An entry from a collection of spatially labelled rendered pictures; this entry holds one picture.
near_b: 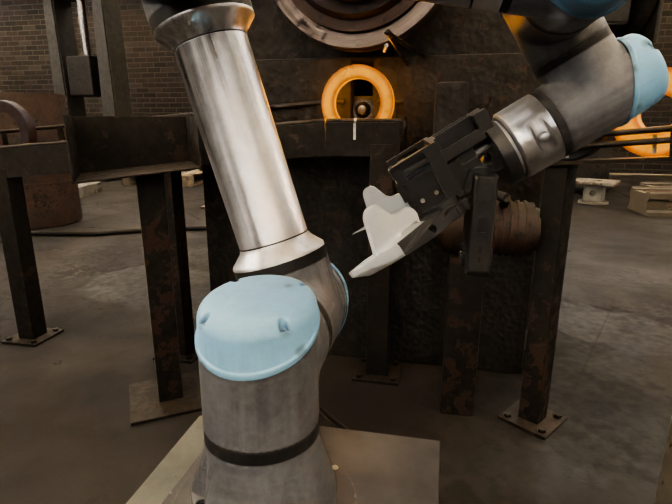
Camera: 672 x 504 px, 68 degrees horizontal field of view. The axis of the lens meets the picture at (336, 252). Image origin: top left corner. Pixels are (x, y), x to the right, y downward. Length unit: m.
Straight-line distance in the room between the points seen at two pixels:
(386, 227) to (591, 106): 0.22
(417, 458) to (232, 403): 0.27
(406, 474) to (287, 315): 0.27
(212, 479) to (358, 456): 0.20
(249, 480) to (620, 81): 0.50
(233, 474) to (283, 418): 0.07
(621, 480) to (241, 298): 0.96
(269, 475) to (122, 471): 0.74
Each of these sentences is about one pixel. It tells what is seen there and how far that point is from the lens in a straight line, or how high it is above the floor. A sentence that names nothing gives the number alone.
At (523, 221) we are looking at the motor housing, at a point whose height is 0.50.
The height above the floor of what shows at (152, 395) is 0.01.
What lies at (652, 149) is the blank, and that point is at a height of 0.66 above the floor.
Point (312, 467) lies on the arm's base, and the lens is 0.52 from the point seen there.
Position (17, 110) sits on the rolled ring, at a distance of 1.79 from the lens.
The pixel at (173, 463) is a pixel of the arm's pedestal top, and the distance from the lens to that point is 0.70.
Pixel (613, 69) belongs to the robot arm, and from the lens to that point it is 0.55.
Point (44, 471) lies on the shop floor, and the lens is 1.29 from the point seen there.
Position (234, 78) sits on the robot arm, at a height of 0.75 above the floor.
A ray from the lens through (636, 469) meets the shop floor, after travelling 1.30.
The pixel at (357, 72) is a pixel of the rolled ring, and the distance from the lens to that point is 1.32.
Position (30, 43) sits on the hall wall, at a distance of 9.96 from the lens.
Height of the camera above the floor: 0.71
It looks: 15 degrees down
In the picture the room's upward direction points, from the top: straight up
